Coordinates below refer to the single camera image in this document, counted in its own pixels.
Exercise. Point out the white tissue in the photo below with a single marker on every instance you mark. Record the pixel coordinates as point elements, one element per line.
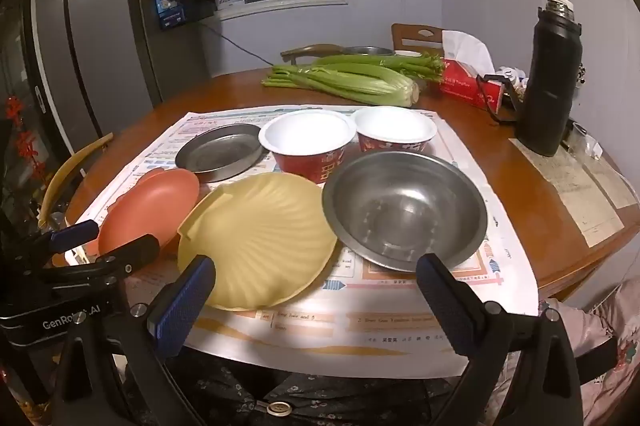
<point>465,49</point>

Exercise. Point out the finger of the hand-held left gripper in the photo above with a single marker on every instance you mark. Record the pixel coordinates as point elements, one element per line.
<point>132,253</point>
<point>75,235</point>

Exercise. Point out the celery bunch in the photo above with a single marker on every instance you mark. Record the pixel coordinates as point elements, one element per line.
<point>350,84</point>
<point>400,64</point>

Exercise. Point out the stainless steel bowl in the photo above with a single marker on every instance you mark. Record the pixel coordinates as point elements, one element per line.
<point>405,211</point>

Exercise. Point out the red tissue box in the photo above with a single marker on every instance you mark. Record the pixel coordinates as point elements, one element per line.
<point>465,86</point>

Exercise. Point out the printed newspaper sheet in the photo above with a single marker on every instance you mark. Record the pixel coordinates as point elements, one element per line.
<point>500,256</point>

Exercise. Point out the white glossy poster sheet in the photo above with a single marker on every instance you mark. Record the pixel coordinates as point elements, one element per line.
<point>300,353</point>

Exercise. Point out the yellow shell-shaped plate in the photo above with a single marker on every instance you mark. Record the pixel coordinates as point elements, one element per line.
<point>260,241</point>

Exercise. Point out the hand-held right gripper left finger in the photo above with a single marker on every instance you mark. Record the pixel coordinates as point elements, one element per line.
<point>185,306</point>

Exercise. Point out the wooden chair with curved back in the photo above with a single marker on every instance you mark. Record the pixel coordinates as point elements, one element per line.
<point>310,51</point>

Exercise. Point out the red hanging decoration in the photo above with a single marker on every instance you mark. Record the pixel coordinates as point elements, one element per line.
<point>25,141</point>

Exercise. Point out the grey refrigerator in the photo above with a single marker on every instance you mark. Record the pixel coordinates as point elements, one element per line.
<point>100,56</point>

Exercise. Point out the red paper bowl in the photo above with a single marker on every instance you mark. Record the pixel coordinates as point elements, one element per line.
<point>395,126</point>

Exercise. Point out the yellow wooden chair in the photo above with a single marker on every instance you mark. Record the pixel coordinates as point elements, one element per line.
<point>65,166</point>

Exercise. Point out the white crumpled bag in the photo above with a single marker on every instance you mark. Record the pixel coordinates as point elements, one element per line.
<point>510,76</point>

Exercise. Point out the clear glass jar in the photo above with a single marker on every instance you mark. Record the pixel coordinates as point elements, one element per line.
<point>582,139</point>

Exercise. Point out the blue packet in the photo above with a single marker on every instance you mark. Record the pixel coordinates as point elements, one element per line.
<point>170,12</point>

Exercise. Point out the white paper bowl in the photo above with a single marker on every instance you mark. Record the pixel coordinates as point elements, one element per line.
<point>305,131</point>

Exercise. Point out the round metal plate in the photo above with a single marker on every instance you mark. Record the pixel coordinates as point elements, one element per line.
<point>220,154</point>

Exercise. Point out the metal basin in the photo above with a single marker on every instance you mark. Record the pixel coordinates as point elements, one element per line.
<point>367,50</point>

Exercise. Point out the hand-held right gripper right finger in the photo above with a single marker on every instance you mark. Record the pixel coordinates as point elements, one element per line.
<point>434,298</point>

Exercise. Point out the black thermos bottle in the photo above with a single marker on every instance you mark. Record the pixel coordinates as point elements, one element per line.
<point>547,81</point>

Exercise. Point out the pink floral padded cloth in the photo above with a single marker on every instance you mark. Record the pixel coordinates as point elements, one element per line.
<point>610,356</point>

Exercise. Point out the wooden chair with cutout back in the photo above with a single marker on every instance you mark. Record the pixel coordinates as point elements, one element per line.
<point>415,37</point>

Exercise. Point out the old paper sheet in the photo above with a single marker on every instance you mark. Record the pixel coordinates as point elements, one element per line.
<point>575,191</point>

